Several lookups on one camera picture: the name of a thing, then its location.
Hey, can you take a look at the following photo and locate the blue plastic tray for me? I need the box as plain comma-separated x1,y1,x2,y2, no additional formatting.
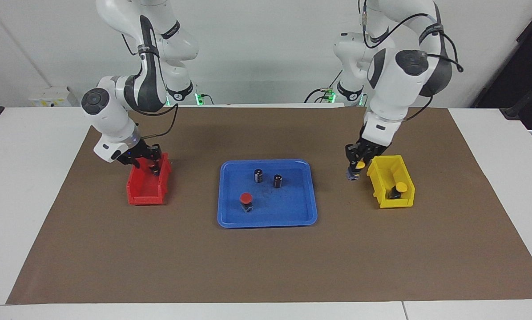
217,159,318,228

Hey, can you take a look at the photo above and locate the yellow plastic bin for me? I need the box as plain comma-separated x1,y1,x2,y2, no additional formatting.
367,155,415,209

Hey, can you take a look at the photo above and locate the red plastic bin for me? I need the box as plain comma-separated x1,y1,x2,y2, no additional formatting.
126,152,173,206

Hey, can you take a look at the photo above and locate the white power box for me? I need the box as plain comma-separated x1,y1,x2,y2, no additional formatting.
28,87,77,107

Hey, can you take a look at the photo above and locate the brown table mat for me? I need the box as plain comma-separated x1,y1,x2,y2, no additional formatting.
6,106,532,305

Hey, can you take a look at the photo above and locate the black stand pole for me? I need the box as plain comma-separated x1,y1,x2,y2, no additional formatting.
500,76,532,120

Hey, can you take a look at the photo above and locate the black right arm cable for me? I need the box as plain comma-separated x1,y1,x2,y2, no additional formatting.
121,33,180,139

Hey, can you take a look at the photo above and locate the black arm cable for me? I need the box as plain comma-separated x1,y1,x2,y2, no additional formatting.
359,0,465,121
121,33,180,139

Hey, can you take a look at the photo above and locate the black base cable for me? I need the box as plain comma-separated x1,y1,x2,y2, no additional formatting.
304,69,343,104

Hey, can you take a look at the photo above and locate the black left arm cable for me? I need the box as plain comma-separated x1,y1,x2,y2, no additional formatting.
359,0,465,121

